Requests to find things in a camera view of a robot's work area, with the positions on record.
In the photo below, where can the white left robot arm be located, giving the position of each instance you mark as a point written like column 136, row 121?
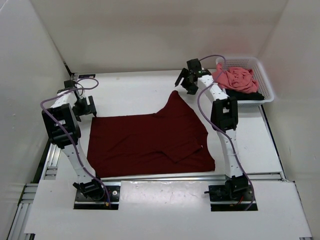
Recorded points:
column 61, row 115

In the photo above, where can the dark red t-shirt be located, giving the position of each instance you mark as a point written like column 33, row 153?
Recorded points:
column 170, row 141

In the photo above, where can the black t-shirt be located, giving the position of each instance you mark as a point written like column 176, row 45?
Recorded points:
column 241, row 96

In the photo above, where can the aluminium side frame rail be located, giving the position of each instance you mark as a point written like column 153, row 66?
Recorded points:
column 46, row 170

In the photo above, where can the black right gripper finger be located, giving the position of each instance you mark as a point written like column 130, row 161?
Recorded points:
column 182, row 75
column 191, row 88

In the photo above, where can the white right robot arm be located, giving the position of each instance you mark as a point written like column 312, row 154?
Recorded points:
column 221, row 112

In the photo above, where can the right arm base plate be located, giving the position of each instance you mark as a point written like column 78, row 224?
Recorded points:
column 221, row 201

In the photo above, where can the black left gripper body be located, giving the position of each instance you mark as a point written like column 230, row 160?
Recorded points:
column 81, row 106

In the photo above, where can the pink t-shirt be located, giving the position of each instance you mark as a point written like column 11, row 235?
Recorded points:
column 235, row 78

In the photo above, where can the white plastic basket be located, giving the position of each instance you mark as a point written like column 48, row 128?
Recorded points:
column 247, row 62

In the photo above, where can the aluminium table edge rail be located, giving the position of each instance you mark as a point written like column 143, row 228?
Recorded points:
column 204, row 176

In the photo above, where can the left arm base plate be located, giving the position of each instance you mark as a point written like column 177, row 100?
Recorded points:
column 93, row 197

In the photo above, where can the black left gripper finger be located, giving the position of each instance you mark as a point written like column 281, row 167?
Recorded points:
column 77, row 116
column 91, row 108

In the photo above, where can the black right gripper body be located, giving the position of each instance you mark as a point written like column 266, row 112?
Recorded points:
column 188, row 79

